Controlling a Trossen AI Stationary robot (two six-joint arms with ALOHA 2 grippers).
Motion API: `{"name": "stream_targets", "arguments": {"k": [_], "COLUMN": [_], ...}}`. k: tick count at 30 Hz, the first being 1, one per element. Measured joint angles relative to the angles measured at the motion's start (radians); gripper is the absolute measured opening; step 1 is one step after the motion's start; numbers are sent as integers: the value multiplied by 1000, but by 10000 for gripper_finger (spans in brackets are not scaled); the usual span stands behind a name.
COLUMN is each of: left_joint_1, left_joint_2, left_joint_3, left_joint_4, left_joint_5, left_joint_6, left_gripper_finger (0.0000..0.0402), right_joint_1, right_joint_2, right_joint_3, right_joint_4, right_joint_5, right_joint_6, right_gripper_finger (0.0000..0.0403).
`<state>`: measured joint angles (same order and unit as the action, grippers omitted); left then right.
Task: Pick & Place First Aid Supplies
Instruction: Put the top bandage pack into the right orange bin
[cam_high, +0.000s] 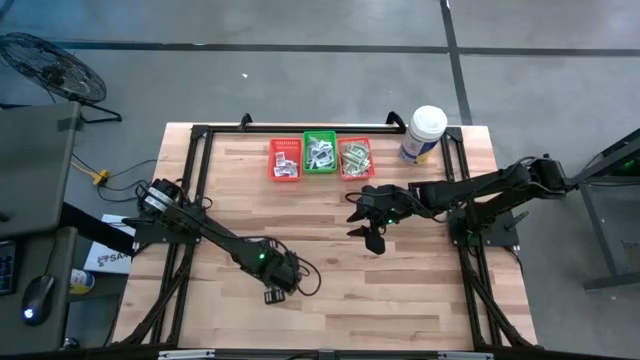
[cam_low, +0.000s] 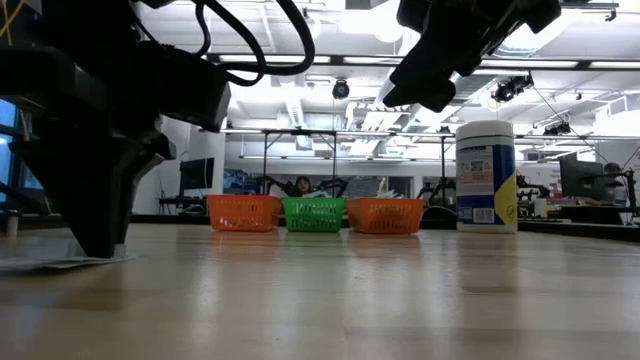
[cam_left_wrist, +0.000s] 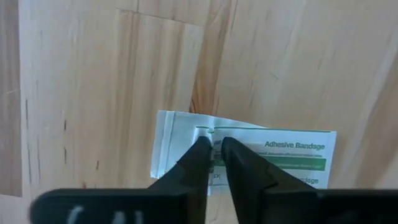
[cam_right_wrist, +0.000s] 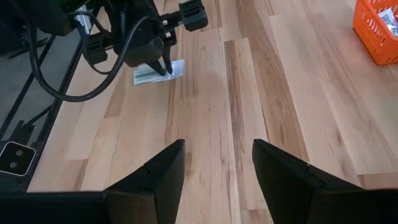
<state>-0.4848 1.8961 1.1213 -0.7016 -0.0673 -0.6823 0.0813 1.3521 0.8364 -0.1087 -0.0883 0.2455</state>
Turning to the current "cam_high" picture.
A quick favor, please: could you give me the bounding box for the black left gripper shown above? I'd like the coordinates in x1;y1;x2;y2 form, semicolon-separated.
254;247;302;305

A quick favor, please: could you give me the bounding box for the yellow blue can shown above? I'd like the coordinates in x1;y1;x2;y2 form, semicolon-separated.
69;268;97;296

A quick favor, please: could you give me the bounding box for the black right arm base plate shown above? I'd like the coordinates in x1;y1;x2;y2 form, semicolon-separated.
447;207;531;249

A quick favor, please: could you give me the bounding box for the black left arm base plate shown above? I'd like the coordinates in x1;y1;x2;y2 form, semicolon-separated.
133;217;204;247

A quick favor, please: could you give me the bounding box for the black keyboard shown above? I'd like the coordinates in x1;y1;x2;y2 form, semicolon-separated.
0;240;18;297

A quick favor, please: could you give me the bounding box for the black computer mouse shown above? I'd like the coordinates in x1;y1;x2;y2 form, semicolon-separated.
20;274;57;328

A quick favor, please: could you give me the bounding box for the black floor fan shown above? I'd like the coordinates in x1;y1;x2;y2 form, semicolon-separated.
0;31;123;124

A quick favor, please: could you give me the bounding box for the black metal cart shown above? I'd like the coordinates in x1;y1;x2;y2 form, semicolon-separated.
551;128;640;292

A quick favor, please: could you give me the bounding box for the dark grey desk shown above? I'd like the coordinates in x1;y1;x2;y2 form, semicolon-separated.
0;227;79;357

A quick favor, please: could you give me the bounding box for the white wipes canister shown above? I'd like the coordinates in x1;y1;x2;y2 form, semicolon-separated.
398;104;449;167

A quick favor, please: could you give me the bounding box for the white printed box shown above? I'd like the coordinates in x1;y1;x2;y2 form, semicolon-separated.
82;213;137;276

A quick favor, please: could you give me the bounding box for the black aluminium rig frame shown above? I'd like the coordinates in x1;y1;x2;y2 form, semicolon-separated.
112;112;539;360

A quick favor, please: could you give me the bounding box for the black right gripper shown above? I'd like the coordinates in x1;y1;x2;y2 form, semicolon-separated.
345;183;419;255

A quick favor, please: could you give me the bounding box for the grey desk panel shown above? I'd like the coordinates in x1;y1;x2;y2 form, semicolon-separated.
0;102;83;239

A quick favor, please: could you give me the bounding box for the orange plastic basket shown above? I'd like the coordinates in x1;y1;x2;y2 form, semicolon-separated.
268;138;305;183
337;137;377;183

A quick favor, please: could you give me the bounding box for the green plastic basket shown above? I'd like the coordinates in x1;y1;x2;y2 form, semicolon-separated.
302;130;339;175

